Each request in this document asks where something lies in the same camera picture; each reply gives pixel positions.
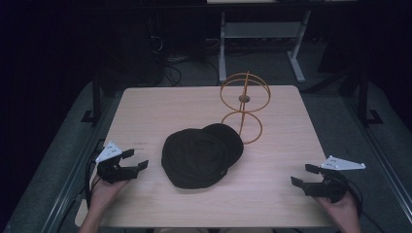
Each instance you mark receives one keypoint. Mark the person's left hand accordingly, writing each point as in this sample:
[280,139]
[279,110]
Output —
[103,194]

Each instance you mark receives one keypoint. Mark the white metal desk frame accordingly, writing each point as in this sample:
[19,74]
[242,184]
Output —
[259,29]

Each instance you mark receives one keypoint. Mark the black cap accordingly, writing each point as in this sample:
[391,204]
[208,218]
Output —
[197,158]

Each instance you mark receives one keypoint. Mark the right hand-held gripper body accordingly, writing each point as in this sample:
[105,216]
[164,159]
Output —
[330,187]

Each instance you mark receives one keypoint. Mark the black metal post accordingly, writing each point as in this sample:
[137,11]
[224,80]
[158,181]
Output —
[363,97]

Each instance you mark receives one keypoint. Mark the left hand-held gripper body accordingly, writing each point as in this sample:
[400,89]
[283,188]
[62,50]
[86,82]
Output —
[111,171]

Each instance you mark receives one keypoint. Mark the person's right hand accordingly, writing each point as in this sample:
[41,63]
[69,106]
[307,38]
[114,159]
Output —
[343,210]

